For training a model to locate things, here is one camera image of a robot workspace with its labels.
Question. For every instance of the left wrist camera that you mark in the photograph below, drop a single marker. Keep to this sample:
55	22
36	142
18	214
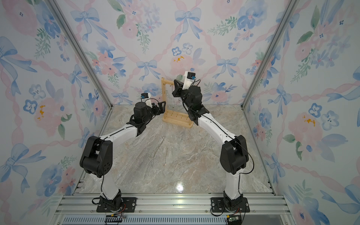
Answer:
146	98

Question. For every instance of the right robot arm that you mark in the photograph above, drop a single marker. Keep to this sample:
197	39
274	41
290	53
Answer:
234	154

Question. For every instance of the aluminium corner post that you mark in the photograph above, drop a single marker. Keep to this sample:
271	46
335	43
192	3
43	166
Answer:
270	50
59	16

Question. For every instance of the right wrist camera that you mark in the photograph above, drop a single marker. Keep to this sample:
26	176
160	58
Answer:
190	78

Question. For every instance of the right aluminium corner post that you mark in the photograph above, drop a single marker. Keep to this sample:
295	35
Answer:
270	50

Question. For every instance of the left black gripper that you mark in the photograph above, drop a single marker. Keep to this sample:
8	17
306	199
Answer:
155	108

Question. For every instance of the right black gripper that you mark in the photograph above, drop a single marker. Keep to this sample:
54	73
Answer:
178	93

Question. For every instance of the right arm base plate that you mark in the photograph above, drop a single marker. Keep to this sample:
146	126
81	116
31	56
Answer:
224	204

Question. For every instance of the left aluminium corner post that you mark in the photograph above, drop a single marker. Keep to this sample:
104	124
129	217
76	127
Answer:
59	16

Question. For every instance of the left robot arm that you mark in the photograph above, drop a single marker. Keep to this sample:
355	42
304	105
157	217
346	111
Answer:
97	156

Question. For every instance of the wooden jewelry display stand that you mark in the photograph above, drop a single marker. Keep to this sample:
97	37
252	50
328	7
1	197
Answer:
171	116

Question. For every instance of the aluminium mounting rail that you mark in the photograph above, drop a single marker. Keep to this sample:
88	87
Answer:
175	209

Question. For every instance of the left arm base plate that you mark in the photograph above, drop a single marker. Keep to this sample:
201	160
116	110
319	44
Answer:
120	204

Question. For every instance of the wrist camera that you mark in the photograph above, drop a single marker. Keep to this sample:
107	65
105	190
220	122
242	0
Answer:
190	78
146	98

